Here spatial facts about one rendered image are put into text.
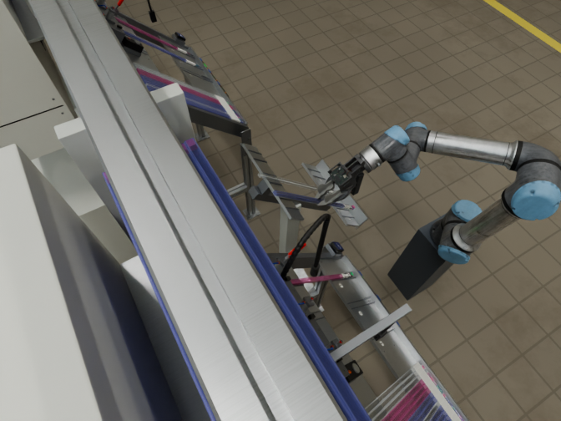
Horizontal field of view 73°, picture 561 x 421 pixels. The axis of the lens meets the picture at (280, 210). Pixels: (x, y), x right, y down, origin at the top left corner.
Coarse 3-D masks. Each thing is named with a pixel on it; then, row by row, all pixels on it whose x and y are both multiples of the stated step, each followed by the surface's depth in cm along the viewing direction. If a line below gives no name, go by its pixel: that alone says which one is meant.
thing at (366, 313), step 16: (336, 272) 133; (336, 288) 124; (352, 288) 133; (352, 304) 124; (368, 304) 131; (368, 320) 124; (384, 336) 123; (384, 352) 116; (400, 352) 123; (400, 368) 115
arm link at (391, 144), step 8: (392, 128) 121; (400, 128) 120; (384, 136) 121; (392, 136) 120; (400, 136) 119; (376, 144) 122; (384, 144) 120; (392, 144) 120; (400, 144) 120; (376, 152) 121; (384, 152) 121; (392, 152) 121; (400, 152) 122; (384, 160) 123; (392, 160) 124
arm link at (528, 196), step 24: (528, 168) 113; (552, 168) 110; (504, 192) 118; (528, 192) 108; (552, 192) 106; (480, 216) 131; (504, 216) 121; (528, 216) 113; (456, 240) 142; (480, 240) 135
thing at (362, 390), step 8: (288, 272) 110; (296, 288) 107; (304, 288) 110; (304, 296) 107; (312, 312) 103; (320, 312) 106; (320, 320) 103; (328, 328) 103; (328, 336) 101; (336, 336) 104; (344, 360) 98; (352, 360) 100; (360, 376) 97; (352, 384) 93; (360, 384) 95; (368, 384) 97; (360, 392) 93; (368, 392) 95; (360, 400) 90; (368, 400) 92
